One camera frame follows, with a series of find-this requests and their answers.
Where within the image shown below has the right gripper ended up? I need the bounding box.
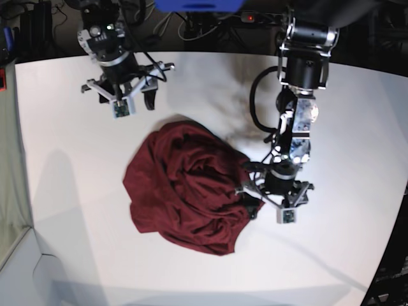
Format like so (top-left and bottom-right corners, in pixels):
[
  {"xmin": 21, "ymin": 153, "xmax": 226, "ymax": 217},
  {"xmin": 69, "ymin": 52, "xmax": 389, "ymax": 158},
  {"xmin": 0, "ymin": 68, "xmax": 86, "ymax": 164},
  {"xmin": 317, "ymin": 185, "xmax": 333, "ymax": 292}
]
[{"xmin": 81, "ymin": 52, "xmax": 175, "ymax": 110}]

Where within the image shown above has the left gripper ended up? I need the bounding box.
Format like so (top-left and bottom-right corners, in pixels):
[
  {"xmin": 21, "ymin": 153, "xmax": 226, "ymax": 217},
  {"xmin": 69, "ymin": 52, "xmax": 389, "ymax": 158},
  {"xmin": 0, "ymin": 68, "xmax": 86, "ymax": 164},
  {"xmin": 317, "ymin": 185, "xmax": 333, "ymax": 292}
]
[{"xmin": 235, "ymin": 167, "xmax": 314, "ymax": 221}]

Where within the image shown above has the dark red t-shirt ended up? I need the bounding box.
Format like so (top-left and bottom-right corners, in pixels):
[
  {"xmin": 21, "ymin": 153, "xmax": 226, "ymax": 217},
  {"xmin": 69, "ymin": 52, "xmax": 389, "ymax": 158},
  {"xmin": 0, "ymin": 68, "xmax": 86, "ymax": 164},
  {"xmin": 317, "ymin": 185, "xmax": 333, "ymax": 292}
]
[{"xmin": 123, "ymin": 120, "xmax": 251, "ymax": 256}]

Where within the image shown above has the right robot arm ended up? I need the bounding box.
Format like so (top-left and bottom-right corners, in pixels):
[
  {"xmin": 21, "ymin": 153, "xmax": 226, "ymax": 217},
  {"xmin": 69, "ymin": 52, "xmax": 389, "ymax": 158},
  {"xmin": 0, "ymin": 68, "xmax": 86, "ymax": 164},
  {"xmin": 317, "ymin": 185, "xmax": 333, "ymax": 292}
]
[{"xmin": 77, "ymin": 1, "xmax": 174, "ymax": 119}]

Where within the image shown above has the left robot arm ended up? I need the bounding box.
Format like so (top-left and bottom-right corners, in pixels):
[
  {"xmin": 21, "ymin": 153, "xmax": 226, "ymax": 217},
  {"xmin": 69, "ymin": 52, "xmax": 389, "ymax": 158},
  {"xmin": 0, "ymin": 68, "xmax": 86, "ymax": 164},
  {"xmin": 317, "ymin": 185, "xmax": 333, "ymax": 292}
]
[{"xmin": 238, "ymin": 1, "xmax": 387, "ymax": 224}]

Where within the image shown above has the blue box at top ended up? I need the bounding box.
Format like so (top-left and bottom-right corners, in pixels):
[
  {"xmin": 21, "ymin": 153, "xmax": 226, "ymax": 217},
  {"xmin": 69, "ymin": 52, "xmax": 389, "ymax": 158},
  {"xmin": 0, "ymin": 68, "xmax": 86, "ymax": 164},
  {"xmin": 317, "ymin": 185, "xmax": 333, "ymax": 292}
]
[{"xmin": 154, "ymin": 0, "xmax": 244, "ymax": 12}]

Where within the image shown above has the red black device left edge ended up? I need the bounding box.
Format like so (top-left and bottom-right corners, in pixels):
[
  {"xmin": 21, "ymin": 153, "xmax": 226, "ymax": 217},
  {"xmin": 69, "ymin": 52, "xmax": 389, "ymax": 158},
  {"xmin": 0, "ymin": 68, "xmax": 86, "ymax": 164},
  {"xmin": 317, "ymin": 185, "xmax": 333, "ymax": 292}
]
[{"xmin": 0, "ymin": 68, "xmax": 7, "ymax": 92}]

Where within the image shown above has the blue bottle left edge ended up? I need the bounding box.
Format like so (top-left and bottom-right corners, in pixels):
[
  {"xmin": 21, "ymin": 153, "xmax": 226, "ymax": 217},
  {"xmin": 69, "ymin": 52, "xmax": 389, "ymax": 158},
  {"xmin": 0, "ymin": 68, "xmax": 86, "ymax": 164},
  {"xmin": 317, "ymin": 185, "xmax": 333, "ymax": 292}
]
[{"xmin": 3, "ymin": 27, "xmax": 15, "ymax": 53}]

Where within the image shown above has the black power strip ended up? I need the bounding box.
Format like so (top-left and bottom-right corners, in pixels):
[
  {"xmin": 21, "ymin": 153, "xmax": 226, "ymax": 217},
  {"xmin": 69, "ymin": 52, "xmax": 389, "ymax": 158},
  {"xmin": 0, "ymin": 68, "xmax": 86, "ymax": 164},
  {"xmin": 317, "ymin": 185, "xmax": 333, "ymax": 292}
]
[{"xmin": 238, "ymin": 11, "xmax": 282, "ymax": 26}]

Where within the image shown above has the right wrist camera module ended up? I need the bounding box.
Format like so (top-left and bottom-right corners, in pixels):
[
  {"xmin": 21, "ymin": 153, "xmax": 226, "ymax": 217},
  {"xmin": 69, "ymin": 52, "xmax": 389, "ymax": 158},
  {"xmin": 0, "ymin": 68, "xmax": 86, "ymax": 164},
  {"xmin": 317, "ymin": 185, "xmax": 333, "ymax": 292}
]
[{"xmin": 110, "ymin": 98, "xmax": 136, "ymax": 119}]

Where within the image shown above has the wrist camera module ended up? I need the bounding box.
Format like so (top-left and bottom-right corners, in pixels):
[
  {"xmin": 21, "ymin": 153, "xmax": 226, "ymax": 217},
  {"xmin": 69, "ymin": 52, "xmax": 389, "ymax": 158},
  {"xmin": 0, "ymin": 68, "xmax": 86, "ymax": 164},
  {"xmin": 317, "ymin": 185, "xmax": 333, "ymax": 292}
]
[
  {"xmin": 277, "ymin": 208, "xmax": 296, "ymax": 224},
  {"xmin": 110, "ymin": 98, "xmax": 136, "ymax": 119}
]

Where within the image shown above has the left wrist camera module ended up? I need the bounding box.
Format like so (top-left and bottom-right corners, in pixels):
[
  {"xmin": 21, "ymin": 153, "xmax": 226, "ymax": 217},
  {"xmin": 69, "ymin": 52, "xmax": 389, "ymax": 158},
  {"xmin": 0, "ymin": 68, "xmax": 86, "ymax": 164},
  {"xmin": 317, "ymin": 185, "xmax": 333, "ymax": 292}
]
[{"xmin": 277, "ymin": 208, "xmax": 296, "ymax": 224}]

